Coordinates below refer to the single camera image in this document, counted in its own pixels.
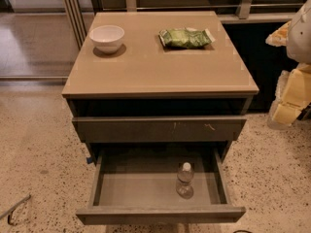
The grey drawer cabinet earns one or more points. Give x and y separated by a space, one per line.
145 79

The metal railing frame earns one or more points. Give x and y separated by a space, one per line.
229 11

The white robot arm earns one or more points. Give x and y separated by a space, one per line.
298 48

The clear plastic water bottle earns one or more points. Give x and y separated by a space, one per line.
184 178

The white ceramic bowl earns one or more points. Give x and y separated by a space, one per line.
107 38

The green snack bag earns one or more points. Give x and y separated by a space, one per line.
185 38

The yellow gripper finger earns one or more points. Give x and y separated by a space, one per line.
295 96
279 37

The blue tape piece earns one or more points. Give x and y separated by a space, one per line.
89 160

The metal bar on floor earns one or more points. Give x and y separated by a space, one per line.
8 214

